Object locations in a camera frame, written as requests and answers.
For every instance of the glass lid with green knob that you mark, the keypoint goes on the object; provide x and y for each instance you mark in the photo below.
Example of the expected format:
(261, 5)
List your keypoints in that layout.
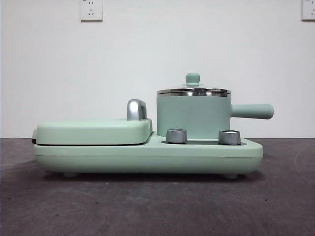
(193, 78)

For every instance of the silver black control knob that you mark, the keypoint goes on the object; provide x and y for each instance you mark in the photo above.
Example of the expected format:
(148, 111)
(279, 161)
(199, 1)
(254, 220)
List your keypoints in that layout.
(229, 137)
(176, 135)

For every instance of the mint green cooker base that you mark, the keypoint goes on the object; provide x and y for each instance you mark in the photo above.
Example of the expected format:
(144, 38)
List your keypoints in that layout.
(147, 159)

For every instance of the mint green hinged grill cover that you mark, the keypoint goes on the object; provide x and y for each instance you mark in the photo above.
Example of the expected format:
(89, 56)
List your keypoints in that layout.
(86, 131)

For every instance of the white wall socket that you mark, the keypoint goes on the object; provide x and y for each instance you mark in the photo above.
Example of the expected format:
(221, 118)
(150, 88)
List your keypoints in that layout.
(91, 11)
(308, 9)

